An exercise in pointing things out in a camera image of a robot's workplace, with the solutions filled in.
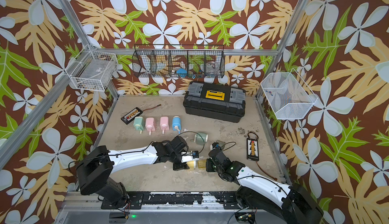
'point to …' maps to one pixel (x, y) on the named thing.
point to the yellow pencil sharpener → (191, 164)
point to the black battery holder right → (253, 149)
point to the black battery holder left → (127, 118)
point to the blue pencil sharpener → (176, 124)
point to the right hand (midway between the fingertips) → (204, 162)
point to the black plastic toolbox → (216, 101)
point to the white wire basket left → (94, 71)
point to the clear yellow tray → (201, 163)
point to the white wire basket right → (288, 97)
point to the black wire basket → (179, 61)
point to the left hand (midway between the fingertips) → (189, 160)
